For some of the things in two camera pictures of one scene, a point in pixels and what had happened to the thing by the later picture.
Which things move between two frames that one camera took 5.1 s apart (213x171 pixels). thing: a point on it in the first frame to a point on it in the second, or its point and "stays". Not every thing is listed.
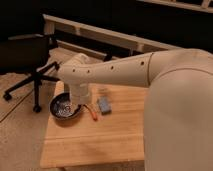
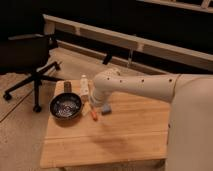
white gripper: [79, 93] to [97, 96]
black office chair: [28, 55] stays
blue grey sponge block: [105, 105] stays
